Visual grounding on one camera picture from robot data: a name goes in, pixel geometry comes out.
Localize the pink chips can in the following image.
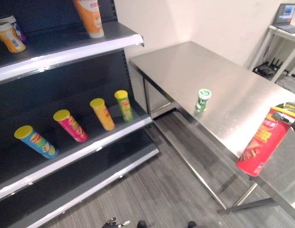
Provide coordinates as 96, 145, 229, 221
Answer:
53, 109, 89, 143

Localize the dark grey shop shelf unit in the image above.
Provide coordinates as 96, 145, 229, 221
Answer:
0, 0, 160, 228

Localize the small green gum bottle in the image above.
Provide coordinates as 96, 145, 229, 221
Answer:
195, 88, 213, 113

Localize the laptop computer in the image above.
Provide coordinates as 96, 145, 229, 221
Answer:
272, 3, 295, 34

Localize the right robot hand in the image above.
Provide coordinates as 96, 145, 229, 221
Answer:
272, 101, 295, 134

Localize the white side table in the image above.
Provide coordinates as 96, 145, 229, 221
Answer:
244, 25, 295, 83

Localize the red chips can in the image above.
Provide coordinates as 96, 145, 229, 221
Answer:
236, 106, 295, 177

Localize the short orange drink cup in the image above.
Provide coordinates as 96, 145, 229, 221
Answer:
0, 22, 27, 53

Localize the blue chips can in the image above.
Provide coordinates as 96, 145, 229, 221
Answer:
14, 125, 59, 159

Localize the purple drink cup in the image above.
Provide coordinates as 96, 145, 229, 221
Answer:
0, 15, 28, 44

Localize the tall orange drink cup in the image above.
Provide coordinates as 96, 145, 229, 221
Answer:
72, 0, 105, 39

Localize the green chips can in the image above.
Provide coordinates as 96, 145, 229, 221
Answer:
114, 90, 134, 123

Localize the stainless steel table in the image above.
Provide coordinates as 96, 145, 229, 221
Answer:
128, 40, 295, 223

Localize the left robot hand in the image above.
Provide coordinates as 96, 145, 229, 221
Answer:
99, 217, 131, 228

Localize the black wifi router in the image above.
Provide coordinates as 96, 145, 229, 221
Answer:
253, 58, 283, 76

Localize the orange chips can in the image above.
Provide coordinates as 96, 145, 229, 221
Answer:
89, 97, 116, 132

